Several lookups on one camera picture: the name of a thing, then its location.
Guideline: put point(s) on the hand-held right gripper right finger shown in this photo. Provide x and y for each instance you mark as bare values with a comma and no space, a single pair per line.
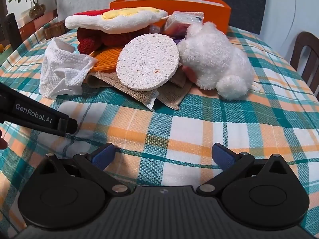
220,155

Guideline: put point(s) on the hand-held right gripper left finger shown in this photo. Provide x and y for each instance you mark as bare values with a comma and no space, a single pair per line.
103,156

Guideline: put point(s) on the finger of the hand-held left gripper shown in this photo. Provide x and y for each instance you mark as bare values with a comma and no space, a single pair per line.
68,125

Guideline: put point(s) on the white textured paper towel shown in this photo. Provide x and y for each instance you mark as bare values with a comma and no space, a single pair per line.
62,67

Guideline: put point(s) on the brown ribbed towel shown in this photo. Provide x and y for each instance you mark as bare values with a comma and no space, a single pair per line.
107,79

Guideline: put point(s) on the beige fluffy towel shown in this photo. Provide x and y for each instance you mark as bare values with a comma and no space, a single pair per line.
174,95

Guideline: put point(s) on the orange silicone mat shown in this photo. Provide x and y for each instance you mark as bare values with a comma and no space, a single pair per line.
107,59

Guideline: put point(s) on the red knitted cloth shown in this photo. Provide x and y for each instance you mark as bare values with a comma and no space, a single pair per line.
112,38

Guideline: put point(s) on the white round sponge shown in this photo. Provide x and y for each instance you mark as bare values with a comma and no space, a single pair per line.
147,59

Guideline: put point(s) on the fried egg plush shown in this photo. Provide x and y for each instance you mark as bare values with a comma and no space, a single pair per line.
99,23

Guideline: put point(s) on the purple towel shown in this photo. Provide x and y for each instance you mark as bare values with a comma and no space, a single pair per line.
178,40

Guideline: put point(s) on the pink plastic packet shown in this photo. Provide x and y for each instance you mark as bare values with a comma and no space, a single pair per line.
179,22

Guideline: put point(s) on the orange box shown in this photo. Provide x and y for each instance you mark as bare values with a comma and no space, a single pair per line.
199,8

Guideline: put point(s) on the person's left hand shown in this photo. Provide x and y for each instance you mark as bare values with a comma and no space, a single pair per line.
3,145

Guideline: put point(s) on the plaid tablecloth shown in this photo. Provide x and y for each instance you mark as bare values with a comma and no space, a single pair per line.
174,129

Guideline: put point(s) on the dark wooden chair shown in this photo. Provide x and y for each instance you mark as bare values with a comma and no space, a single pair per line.
302,54
13,32

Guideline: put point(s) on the carved wooden holder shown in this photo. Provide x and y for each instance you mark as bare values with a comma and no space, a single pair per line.
53,31

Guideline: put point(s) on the dark felt panel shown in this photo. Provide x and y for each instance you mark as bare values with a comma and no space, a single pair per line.
249,5

